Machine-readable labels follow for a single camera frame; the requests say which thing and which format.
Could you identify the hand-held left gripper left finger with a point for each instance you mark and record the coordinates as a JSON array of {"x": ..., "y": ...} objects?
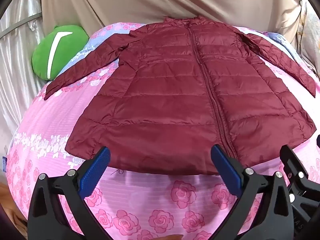
[{"x": 95, "y": 169}]

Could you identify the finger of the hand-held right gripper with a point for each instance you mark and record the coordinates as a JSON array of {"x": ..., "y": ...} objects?
[{"x": 292, "y": 161}]

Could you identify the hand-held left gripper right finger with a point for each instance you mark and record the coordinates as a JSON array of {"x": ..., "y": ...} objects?
[{"x": 225, "y": 170}]

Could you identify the maroon puffer jacket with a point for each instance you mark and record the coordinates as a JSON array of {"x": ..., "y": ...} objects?
[{"x": 175, "y": 92}]

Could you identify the pink floral bed sheet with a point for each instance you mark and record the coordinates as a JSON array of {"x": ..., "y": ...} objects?
[{"x": 50, "y": 120}]

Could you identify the white satin curtain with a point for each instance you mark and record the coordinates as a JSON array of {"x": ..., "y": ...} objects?
[{"x": 15, "y": 85}]

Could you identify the green plush pillow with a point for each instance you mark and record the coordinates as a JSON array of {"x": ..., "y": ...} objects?
[{"x": 71, "y": 52}]

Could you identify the pale floral cloth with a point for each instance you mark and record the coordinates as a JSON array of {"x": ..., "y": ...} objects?
[{"x": 312, "y": 30}]

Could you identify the grey metal rod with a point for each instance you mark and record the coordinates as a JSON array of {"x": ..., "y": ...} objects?
[{"x": 17, "y": 25}]

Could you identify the beige cloth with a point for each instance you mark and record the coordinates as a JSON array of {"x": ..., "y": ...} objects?
[{"x": 150, "y": 0}]

